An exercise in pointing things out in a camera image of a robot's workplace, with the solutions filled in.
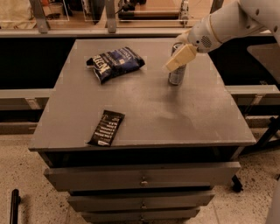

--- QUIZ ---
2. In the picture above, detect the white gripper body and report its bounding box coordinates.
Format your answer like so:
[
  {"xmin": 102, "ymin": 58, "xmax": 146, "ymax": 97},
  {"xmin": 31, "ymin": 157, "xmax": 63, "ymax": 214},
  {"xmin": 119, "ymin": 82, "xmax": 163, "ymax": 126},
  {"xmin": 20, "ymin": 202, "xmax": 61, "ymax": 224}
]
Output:
[{"xmin": 187, "ymin": 15, "xmax": 221, "ymax": 53}]

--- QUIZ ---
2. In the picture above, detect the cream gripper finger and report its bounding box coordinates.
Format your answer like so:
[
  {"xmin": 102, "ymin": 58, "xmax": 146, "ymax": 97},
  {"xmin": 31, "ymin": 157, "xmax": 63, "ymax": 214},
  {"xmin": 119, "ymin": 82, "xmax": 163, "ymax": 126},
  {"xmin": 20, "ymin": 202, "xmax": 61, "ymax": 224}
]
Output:
[
  {"xmin": 165, "ymin": 45, "xmax": 197, "ymax": 72},
  {"xmin": 176, "ymin": 30, "xmax": 190, "ymax": 44}
]

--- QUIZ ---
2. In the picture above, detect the silver blue redbull can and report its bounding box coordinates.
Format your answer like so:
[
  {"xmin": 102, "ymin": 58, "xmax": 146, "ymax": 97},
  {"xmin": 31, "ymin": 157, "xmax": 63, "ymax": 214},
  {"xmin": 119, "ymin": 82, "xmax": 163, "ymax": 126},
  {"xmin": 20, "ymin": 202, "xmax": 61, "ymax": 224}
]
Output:
[{"xmin": 168, "ymin": 43, "xmax": 186, "ymax": 86}]

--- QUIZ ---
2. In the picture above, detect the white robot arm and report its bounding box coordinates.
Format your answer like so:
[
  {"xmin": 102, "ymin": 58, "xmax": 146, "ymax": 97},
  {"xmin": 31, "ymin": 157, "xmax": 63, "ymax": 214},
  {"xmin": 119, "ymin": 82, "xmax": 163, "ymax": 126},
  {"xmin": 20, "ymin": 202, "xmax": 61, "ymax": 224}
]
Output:
[{"xmin": 164, "ymin": 0, "xmax": 280, "ymax": 72}]

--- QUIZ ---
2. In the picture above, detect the black rxbar chocolate wrapper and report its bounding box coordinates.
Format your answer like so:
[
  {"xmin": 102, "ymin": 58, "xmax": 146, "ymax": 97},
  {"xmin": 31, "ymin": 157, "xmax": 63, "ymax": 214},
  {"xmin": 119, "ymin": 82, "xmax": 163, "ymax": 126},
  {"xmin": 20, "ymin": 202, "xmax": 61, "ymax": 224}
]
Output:
[{"xmin": 87, "ymin": 110, "xmax": 125, "ymax": 146}]

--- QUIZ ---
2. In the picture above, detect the blue black chip bag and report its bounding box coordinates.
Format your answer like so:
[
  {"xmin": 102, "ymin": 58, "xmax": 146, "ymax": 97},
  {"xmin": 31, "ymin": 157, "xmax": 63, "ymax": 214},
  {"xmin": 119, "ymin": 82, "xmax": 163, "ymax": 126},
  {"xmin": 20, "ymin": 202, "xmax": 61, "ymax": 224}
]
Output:
[{"xmin": 86, "ymin": 46, "xmax": 145, "ymax": 84}]

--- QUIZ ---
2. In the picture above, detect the grey drawer cabinet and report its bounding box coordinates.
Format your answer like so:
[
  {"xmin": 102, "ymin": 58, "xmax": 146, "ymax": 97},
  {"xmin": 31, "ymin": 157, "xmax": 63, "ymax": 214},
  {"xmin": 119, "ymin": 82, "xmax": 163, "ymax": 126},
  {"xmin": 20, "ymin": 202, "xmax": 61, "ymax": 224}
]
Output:
[{"xmin": 28, "ymin": 37, "xmax": 257, "ymax": 224}]

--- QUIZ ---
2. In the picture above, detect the black stand legs right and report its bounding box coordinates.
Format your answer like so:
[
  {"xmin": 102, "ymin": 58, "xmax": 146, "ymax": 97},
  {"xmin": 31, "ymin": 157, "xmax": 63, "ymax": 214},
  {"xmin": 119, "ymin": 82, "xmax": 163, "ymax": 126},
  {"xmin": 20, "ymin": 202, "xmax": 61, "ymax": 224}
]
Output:
[{"xmin": 232, "ymin": 116, "xmax": 280, "ymax": 193}]

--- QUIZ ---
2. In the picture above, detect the top grey drawer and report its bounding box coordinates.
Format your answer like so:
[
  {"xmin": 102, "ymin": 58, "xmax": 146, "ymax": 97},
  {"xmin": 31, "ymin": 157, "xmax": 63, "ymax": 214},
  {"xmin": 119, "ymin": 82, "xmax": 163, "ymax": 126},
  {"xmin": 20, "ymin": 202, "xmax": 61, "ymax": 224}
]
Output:
[{"xmin": 44, "ymin": 162, "xmax": 241, "ymax": 192}]

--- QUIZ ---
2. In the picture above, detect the grey drawer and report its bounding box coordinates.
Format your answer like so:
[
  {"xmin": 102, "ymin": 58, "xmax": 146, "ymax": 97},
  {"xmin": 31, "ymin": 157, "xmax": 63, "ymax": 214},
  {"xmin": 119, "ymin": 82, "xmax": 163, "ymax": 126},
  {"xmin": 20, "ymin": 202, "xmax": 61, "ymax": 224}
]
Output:
[
  {"xmin": 81, "ymin": 207, "xmax": 200, "ymax": 223},
  {"xmin": 67, "ymin": 191, "xmax": 214, "ymax": 212},
  {"xmin": 44, "ymin": 162, "xmax": 241, "ymax": 192}
]

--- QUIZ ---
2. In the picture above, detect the grey metal railing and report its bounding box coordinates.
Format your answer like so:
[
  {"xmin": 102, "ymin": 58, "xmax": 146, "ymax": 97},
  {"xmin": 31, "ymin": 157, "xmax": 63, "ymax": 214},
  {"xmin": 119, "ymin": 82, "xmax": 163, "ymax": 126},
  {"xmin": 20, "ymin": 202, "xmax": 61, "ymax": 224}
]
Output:
[{"xmin": 0, "ymin": 0, "xmax": 226, "ymax": 38}]

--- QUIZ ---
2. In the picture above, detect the middle grey drawer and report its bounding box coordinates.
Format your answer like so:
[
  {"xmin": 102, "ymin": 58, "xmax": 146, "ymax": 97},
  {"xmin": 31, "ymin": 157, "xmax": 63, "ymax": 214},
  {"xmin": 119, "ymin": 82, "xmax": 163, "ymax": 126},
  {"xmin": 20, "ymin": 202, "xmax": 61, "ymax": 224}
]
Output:
[{"xmin": 67, "ymin": 191, "xmax": 214, "ymax": 212}]

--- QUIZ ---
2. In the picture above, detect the bottom grey drawer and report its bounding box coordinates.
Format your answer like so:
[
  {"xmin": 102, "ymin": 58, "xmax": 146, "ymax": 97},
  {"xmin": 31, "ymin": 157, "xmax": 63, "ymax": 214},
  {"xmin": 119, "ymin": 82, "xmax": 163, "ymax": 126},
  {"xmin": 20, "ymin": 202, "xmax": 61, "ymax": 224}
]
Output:
[{"xmin": 81, "ymin": 207, "xmax": 200, "ymax": 223}]

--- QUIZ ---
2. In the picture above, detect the black pole bottom left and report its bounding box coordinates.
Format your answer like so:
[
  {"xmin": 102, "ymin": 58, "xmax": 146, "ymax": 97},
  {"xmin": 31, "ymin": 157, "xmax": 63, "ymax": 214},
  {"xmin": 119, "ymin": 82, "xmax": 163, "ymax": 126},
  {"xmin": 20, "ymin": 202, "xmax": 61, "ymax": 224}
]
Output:
[{"xmin": 10, "ymin": 189, "xmax": 21, "ymax": 224}]

